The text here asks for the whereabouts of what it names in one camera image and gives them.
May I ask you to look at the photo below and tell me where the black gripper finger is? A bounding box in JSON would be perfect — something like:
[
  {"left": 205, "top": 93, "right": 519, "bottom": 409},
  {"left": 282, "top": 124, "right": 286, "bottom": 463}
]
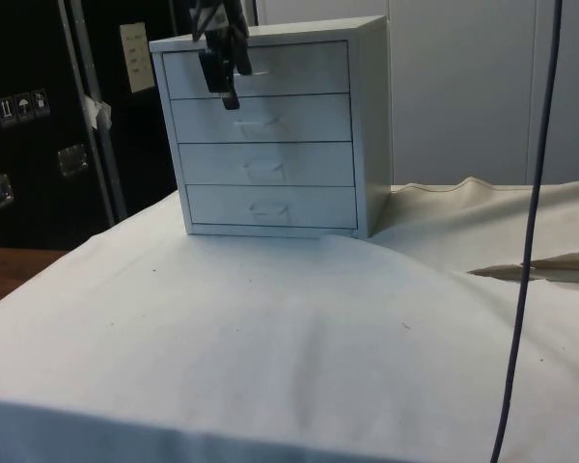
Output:
[
  {"left": 186, "top": 0, "right": 223, "bottom": 94},
  {"left": 218, "top": 0, "right": 252, "bottom": 112}
]

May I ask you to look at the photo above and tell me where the white chest of drawers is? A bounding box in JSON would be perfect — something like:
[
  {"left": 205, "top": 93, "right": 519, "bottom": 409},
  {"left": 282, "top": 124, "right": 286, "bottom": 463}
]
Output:
[{"left": 149, "top": 14, "right": 393, "bottom": 241}]

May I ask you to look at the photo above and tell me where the black cabinet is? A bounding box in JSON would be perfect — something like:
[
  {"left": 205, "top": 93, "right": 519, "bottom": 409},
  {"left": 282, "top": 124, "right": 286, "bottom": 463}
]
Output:
[{"left": 0, "top": 0, "right": 260, "bottom": 252}]

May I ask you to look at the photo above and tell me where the black cable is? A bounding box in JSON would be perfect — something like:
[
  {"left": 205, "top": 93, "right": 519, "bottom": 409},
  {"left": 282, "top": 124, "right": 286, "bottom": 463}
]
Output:
[{"left": 489, "top": 0, "right": 563, "bottom": 463}]

